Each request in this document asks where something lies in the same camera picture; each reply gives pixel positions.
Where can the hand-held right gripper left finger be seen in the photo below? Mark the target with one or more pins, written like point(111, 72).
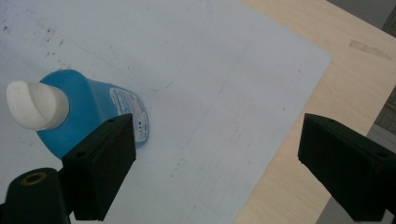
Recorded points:
point(99, 168)

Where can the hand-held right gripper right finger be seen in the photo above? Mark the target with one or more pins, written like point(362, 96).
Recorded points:
point(348, 168)

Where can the blue cup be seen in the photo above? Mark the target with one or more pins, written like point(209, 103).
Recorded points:
point(90, 99)

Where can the white table mat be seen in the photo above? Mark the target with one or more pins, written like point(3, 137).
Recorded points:
point(202, 93)

